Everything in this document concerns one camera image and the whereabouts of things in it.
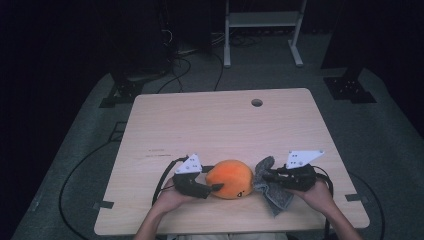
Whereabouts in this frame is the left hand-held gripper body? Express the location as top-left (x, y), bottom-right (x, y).
top-left (172, 153), bottom-right (213, 200)

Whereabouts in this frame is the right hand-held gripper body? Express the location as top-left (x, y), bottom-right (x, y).
top-left (279, 149), bottom-right (325, 193)

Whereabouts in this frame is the orange plush toy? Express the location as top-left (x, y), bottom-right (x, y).
top-left (204, 159), bottom-right (255, 200)

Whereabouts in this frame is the grey cloth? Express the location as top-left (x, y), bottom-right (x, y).
top-left (253, 155), bottom-right (295, 218)

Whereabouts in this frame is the person's right hand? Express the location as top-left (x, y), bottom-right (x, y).
top-left (293, 179), bottom-right (336, 214)

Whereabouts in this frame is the person's left hand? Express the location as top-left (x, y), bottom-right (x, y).
top-left (153, 178), bottom-right (201, 216)

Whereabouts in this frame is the grey tape strip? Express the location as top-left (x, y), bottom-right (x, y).
top-left (92, 200), bottom-right (115, 210)
top-left (344, 193), bottom-right (370, 204)

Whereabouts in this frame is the black stand base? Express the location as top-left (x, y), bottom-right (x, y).
top-left (99, 77), bottom-right (145, 109)
top-left (323, 66), bottom-right (378, 104)

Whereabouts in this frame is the white metal stand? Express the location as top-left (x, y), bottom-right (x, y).
top-left (223, 0), bottom-right (308, 69)

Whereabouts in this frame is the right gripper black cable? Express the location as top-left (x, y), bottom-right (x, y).
top-left (311, 165), bottom-right (335, 240)

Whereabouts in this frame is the bundle of black cables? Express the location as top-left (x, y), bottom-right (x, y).
top-left (156, 28), bottom-right (225, 94)

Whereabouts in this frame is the long black floor cable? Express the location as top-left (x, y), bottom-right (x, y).
top-left (58, 139), bottom-right (118, 240)

